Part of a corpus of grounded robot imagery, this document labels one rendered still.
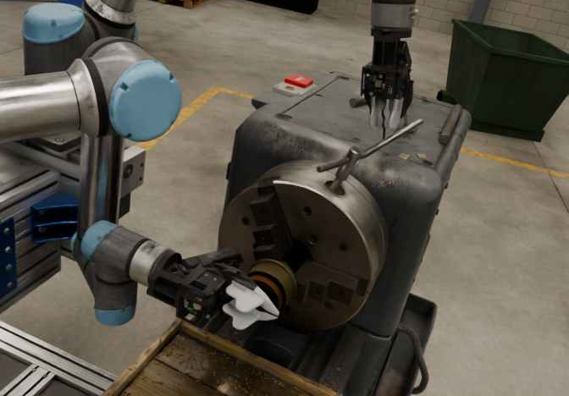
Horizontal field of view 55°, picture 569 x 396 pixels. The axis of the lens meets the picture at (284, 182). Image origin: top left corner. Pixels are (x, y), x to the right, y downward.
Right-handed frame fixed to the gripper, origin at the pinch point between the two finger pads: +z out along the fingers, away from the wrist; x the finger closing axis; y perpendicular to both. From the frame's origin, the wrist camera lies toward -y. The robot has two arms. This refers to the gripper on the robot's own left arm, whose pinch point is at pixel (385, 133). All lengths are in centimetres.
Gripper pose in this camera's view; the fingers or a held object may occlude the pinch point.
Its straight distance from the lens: 108.9
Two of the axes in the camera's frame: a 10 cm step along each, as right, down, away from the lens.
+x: 9.2, 1.6, -3.6
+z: -0.1, 9.2, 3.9
